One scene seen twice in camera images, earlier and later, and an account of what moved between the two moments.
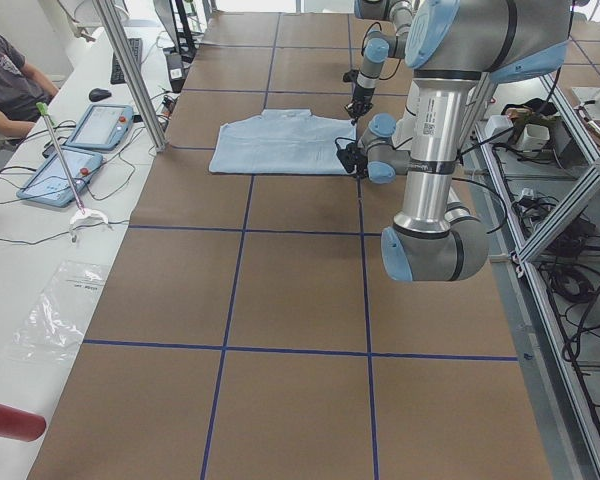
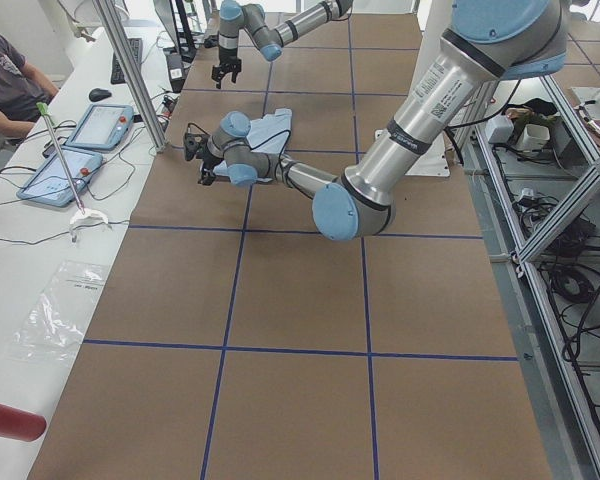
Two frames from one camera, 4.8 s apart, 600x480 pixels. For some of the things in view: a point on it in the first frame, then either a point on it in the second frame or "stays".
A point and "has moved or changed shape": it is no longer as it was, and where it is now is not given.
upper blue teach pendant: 102,126 stays
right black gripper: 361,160 to 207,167
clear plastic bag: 53,326 stays
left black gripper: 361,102 to 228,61
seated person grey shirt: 10,89 stays
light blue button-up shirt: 279,141 has moved or changed shape
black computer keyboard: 117,74 stays
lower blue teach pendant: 51,182 stays
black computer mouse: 98,94 stays
